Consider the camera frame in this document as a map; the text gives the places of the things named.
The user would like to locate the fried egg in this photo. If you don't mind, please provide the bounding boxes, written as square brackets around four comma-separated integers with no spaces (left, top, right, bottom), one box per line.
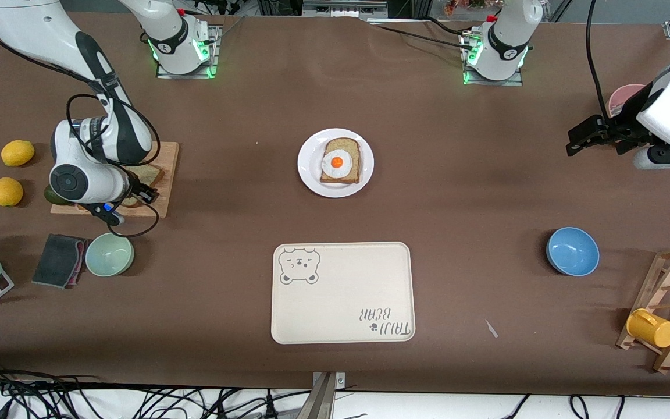
[321,149,353,179]

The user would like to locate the round white plate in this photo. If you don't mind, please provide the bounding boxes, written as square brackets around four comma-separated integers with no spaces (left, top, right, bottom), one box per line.
[297,128,375,198]

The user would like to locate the blue bowl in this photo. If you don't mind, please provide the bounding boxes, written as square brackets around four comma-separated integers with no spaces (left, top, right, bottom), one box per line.
[546,227,600,277]

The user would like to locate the cream bear print tray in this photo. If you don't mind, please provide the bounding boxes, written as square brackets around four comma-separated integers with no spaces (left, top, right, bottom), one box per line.
[270,242,416,345]

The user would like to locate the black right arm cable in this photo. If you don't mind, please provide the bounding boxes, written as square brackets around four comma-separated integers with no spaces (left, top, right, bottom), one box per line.
[66,93,162,239]

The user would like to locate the plain brown bread slice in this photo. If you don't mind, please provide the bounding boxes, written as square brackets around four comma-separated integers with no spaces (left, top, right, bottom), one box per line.
[121,165,165,208]

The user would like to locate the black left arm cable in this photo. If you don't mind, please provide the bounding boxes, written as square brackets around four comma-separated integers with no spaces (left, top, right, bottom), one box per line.
[586,0,618,115]

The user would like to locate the pink bowl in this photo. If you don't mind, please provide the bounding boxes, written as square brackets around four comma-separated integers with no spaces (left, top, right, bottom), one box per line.
[607,84,651,117]

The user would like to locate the folded grey cloth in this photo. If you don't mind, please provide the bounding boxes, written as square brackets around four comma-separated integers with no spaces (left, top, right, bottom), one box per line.
[31,234,87,289]

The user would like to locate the yellow mug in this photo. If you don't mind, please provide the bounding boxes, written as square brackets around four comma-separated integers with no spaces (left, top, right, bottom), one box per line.
[626,308,670,349]

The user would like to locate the dark green avocado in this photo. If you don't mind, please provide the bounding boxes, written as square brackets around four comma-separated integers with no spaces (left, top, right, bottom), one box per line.
[43,185,72,206]

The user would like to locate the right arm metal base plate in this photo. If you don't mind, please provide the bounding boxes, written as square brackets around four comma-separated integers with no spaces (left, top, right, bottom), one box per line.
[156,23,223,80]

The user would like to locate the tangled black cables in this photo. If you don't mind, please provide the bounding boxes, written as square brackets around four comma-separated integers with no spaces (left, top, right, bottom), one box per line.
[0,358,312,419]

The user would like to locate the folded pink cloth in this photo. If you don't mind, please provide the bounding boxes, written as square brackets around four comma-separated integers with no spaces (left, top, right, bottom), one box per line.
[73,239,91,281]

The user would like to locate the yellow lemon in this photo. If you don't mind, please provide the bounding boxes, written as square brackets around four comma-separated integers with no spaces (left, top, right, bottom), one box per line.
[0,177,24,207]
[1,140,35,168]

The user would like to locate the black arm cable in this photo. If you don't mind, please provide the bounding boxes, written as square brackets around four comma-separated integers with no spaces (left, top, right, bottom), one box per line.
[586,0,618,115]
[66,93,162,239]

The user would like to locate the wooden cutting board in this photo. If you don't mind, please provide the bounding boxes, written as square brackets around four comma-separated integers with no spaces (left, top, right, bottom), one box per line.
[50,141,180,218]

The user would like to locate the bread slice under egg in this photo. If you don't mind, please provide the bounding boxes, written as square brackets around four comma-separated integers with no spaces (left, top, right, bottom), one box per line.
[320,137,361,184]

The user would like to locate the wooden mug rack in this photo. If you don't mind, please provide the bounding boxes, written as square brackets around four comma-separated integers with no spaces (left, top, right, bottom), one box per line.
[616,246,670,374]

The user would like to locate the metal table bracket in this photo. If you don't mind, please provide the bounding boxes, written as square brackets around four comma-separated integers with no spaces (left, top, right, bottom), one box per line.
[303,371,346,419]

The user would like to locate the pale green bowl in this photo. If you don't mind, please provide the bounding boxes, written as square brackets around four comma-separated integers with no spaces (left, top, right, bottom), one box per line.
[85,232,135,278]

